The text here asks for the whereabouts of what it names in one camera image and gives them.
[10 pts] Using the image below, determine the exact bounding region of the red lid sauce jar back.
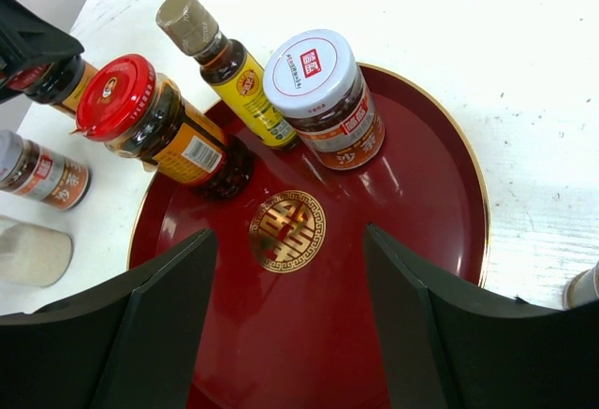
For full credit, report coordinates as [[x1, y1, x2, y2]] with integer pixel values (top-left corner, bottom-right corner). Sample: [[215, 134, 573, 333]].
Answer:
[[7, 55, 98, 119]]

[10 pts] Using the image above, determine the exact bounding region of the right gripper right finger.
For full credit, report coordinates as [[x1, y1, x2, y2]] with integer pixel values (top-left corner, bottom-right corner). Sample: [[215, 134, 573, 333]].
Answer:
[[364, 224, 598, 408]]

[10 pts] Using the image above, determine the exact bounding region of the red round tray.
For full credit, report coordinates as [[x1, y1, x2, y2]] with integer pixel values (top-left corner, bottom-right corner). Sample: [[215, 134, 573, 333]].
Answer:
[[128, 65, 489, 408]]

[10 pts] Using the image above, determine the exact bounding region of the white lid sauce jar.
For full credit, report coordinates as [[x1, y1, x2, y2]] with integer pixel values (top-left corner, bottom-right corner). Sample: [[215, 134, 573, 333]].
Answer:
[[1, 129, 92, 211], [263, 29, 386, 170]]

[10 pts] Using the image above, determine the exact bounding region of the red lid sauce jar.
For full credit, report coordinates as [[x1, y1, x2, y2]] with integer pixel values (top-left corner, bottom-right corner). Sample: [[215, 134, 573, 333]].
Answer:
[[76, 54, 254, 199], [7, 55, 98, 119]]

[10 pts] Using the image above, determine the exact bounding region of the red lid sauce jar front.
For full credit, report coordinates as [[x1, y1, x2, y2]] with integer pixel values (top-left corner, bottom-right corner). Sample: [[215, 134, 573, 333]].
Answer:
[[76, 54, 254, 199]]

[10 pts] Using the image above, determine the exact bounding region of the black cap pepper shaker near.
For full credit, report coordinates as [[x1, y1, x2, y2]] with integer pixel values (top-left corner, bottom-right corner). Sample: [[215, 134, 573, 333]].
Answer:
[[562, 263, 599, 310]]

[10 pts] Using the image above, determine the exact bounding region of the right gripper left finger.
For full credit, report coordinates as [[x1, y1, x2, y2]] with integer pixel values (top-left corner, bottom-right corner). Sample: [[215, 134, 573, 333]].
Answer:
[[1, 229, 217, 408]]

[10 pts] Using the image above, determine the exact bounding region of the yellow label oil bottle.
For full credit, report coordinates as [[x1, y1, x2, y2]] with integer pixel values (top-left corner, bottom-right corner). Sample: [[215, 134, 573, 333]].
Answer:
[[155, 0, 300, 150]]

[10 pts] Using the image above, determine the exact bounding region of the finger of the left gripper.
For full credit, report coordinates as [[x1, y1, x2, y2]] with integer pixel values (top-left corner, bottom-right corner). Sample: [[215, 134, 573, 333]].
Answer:
[[1, 0, 84, 103]]

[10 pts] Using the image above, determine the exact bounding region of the black cap white shaker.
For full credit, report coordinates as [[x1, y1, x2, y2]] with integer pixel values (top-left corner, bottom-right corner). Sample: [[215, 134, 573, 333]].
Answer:
[[1, 216, 74, 287]]

